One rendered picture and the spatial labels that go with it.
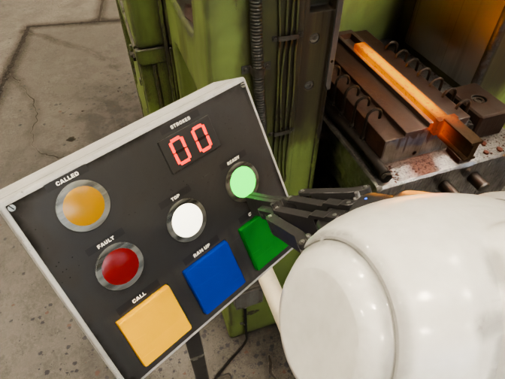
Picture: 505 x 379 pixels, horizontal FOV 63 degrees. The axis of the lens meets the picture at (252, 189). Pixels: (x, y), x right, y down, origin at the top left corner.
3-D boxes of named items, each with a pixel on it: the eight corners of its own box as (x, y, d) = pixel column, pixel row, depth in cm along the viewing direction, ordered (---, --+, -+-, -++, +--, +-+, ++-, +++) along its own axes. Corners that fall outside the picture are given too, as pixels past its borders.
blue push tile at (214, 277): (247, 282, 59) (227, 240, 57) (207, 316, 56) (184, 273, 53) (239, 278, 61) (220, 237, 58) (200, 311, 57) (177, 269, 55)
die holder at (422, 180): (456, 262, 122) (530, 147, 90) (343, 300, 114) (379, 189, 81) (361, 146, 159) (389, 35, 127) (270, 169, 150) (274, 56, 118)
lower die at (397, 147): (457, 144, 91) (472, 113, 85) (378, 165, 86) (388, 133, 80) (361, 56, 118) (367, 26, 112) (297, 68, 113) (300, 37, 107)
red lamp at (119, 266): (145, 280, 50) (138, 260, 47) (106, 292, 49) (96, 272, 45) (141, 260, 52) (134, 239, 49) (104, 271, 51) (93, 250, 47)
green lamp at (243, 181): (261, 195, 59) (261, 174, 56) (231, 204, 58) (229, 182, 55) (254, 181, 61) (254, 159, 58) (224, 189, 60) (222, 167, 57)
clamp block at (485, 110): (500, 133, 93) (514, 110, 89) (470, 141, 92) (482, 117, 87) (465, 104, 101) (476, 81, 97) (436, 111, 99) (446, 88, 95)
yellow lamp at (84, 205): (111, 222, 46) (101, 197, 43) (68, 234, 45) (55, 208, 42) (109, 203, 48) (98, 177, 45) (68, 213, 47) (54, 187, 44)
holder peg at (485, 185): (487, 191, 89) (492, 182, 87) (477, 194, 88) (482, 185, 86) (474, 178, 92) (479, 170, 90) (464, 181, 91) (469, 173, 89)
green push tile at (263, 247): (292, 242, 64) (277, 202, 62) (258, 271, 61) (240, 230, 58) (285, 240, 66) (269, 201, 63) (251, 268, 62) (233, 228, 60)
